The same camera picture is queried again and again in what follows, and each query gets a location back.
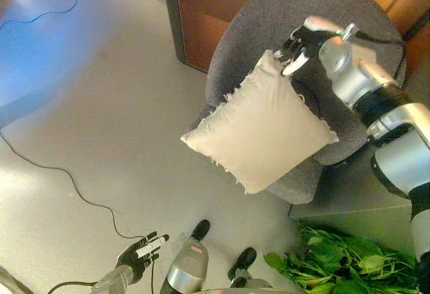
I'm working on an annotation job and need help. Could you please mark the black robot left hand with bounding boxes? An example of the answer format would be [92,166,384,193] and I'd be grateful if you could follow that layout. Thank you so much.
[116,230,171,280]

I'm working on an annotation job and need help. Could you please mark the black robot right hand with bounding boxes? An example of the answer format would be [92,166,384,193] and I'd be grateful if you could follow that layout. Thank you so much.
[280,15,340,77]

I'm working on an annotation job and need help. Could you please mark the white fringed pillow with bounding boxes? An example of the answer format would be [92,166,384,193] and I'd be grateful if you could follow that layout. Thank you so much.
[180,49,339,195]

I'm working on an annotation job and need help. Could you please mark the grey fabric armchair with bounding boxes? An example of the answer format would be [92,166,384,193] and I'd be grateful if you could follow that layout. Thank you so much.
[187,0,409,206]

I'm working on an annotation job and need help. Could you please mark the robot right leg black foot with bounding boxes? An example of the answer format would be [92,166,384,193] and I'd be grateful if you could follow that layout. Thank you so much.
[227,246,275,294]

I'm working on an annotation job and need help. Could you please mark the wooden cabinet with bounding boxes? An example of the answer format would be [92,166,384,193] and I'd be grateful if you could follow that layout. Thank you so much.
[161,0,430,80]

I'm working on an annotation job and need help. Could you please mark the green leafy plant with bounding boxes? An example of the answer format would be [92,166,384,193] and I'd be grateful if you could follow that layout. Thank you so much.
[263,225,424,294]

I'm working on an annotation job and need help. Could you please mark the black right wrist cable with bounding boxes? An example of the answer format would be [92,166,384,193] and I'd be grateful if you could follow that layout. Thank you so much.
[355,28,409,85]

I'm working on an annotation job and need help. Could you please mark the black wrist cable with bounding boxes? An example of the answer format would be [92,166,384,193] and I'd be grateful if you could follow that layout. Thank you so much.
[46,279,98,294]
[355,28,409,85]

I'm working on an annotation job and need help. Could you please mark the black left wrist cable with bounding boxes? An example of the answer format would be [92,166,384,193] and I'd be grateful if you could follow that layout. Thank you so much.
[46,279,98,294]

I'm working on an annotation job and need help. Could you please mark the thin black floor cable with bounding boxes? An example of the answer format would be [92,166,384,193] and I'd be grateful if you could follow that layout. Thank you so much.
[0,128,148,240]

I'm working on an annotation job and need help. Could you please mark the thin blue floor cable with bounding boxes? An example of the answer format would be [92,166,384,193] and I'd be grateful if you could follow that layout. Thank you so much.
[0,0,122,30]

